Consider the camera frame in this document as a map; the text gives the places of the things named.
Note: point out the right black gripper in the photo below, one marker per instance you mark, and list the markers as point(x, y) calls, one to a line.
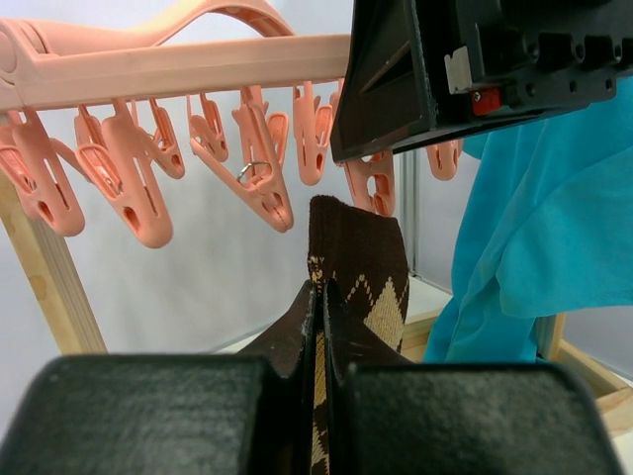
point(424, 72)

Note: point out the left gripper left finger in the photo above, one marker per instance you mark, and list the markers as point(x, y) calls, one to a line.
point(248, 412)

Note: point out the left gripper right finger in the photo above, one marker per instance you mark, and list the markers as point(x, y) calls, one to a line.
point(387, 415)

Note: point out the brown argyle sock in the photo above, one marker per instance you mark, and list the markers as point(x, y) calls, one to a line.
point(364, 254)

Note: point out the teal cloth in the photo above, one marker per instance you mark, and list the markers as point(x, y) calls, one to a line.
point(547, 230)

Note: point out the wooden clothes rack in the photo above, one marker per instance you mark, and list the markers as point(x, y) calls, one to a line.
point(49, 267)

